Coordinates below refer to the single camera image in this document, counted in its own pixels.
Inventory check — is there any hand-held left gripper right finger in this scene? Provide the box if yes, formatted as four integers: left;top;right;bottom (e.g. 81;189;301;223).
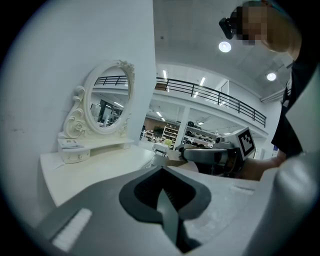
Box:
161;165;276;256

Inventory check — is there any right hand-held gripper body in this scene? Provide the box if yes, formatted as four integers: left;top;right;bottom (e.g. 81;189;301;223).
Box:
211;126;257;178

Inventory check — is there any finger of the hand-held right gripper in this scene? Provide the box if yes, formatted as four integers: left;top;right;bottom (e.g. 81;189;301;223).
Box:
178;147;229;165

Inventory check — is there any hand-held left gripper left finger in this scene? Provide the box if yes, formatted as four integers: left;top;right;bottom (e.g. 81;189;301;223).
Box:
37;165;181;256

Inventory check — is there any person's right forearm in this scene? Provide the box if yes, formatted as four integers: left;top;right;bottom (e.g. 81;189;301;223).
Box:
239;149;287;181

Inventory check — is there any white dressing table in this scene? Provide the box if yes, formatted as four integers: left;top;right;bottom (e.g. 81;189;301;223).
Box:
39;136;158;208

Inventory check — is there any white display shelf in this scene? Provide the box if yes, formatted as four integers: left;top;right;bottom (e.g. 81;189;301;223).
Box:
161;125;180;148

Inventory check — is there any table with white cloth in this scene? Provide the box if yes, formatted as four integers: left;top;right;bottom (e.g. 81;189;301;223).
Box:
152;142;169;158

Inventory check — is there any black metal railing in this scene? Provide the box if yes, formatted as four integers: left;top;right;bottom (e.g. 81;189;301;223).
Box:
156;76;267;129

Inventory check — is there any white flat box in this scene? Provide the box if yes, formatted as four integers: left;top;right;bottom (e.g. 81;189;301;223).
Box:
57;138;85;153

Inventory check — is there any person's black t-shirt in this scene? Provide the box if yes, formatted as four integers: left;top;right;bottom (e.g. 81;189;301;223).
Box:
271;58;320;159

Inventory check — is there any ornate white oval mirror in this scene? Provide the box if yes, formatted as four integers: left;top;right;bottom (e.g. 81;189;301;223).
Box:
63;59;136;140

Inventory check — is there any person's head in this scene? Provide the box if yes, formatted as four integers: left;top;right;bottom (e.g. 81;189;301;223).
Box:
236;0;303;61

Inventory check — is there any black head-worn camera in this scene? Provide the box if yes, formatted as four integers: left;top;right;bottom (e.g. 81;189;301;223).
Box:
218;16;238;41

